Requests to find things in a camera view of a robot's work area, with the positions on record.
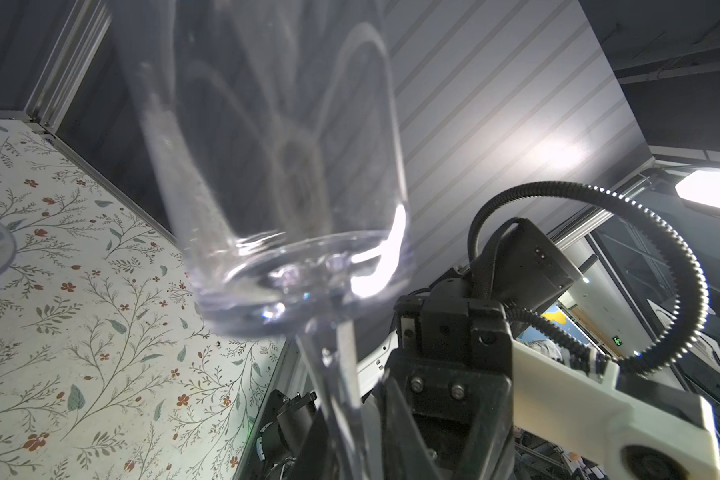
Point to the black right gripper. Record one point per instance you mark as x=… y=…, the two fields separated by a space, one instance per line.
x=446 y=396

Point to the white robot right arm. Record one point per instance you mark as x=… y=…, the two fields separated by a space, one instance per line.
x=520 y=268

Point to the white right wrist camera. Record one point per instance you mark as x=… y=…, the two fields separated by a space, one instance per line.
x=634 y=430

